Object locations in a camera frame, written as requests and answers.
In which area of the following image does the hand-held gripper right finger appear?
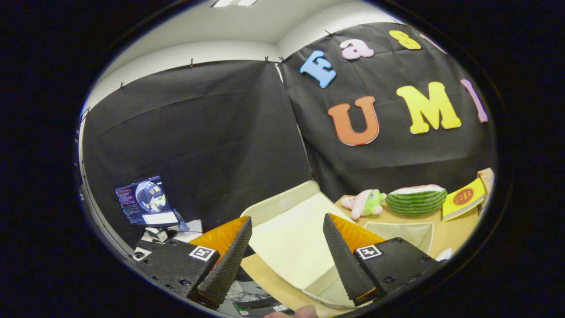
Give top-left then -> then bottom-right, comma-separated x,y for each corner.
322,213 -> 442,307

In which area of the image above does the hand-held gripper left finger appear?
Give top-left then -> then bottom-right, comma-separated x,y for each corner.
132,216 -> 253,310

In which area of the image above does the beige fabric storage box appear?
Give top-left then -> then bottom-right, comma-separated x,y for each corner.
241,180 -> 435,310

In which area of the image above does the pink and green plush toy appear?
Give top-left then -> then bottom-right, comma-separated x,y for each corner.
341,189 -> 387,220

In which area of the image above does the watermelon slice plush cushion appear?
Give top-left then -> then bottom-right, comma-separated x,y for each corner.
385,184 -> 448,217

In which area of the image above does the yellow book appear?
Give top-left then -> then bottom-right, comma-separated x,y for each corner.
441,178 -> 486,221

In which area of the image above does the tan cover book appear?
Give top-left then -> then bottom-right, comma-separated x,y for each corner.
477,168 -> 495,208

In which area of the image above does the long ceiling light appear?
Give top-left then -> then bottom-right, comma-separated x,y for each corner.
211,0 -> 259,8

